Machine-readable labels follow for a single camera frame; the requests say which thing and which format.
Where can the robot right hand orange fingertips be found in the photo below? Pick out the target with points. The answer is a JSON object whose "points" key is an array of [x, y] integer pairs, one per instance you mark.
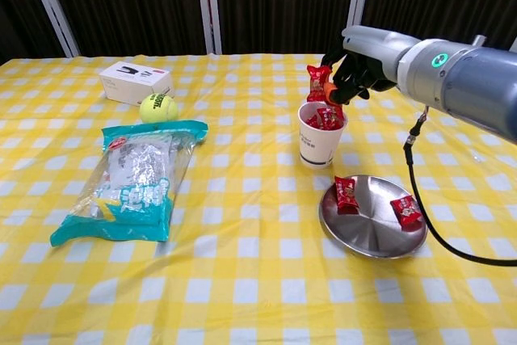
{"points": [[371, 42]]}

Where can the red candy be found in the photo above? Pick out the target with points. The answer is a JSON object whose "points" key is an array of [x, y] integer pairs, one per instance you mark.
{"points": [[328, 118], [312, 121], [346, 195], [406, 208], [316, 82]]}

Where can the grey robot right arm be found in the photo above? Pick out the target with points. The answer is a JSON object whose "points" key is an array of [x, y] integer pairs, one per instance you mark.
{"points": [[476, 82]]}

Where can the white paper cup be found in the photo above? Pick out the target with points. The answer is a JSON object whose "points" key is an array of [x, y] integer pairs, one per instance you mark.
{"points": [[317, 147]]}

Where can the silver metal plate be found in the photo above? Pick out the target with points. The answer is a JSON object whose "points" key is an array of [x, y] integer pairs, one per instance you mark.
{"points": [[371, 236]]}

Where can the yellow tennis ball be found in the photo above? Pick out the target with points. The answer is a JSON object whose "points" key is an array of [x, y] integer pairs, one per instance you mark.
{"points": [[158, 108]]}

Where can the white stapler box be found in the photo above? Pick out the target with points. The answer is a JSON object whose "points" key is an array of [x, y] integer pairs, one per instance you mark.
{"points": [[133, 82]]}

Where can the yellow white checked tablecloth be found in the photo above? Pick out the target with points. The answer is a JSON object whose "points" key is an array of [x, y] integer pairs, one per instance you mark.
{"points": [[258, 280]]}

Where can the teal clear snack bag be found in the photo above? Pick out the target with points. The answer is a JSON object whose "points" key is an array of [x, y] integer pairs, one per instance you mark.
{"points": [[133, 183]]}

